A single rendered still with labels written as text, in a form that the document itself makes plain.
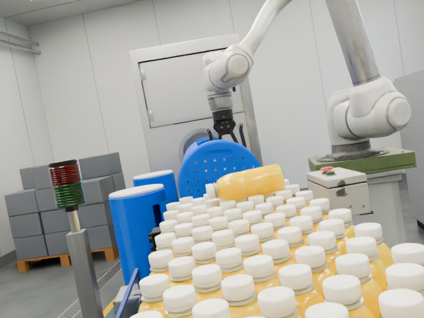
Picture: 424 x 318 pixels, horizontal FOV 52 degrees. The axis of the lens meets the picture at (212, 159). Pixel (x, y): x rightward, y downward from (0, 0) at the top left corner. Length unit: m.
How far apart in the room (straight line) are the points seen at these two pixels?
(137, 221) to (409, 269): 1.71
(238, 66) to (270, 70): 5.28
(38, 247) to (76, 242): 4.51
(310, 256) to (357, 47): 1.16
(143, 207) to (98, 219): 3.03
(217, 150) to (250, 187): 0.37
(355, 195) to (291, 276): 0.63
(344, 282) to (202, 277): 0.18
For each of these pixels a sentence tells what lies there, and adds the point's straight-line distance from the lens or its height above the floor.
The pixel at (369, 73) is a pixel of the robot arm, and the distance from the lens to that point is 1.66.
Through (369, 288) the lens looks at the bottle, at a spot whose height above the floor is 1.06.
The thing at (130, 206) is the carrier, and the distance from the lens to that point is 2.10.
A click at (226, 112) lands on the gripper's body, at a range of 1.57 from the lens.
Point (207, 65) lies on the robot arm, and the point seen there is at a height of 1.49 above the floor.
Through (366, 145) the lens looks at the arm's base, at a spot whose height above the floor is 1.10.
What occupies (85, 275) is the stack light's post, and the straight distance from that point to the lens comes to 1.03.
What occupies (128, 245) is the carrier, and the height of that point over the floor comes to 0.79.
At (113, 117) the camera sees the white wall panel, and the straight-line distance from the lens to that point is 7.09.
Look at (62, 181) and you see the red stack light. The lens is 0.98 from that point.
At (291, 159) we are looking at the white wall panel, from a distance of 6.67.
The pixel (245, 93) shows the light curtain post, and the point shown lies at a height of 1.46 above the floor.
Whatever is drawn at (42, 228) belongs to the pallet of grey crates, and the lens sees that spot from 5.46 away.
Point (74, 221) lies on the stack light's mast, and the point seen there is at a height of 1.12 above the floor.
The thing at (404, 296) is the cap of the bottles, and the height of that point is 1.09.
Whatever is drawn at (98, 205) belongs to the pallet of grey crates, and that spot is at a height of 0.64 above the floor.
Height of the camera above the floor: 1.27
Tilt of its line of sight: 4 degrees down
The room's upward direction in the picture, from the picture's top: 10 degrees counter-clockwise
